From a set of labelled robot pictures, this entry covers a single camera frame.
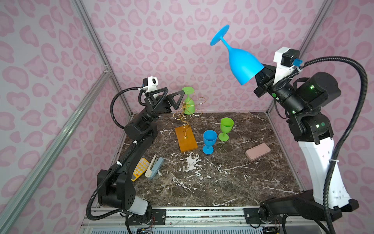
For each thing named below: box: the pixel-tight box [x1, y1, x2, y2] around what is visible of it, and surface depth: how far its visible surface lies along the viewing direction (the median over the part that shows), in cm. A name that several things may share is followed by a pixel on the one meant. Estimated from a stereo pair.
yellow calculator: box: [130, 157, 151, 182], surface depth 90 cm
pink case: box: [245, 142, 271, 161], surface depth 97 cm
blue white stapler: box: [144, 154, 165, 180], surface depth 90 cm
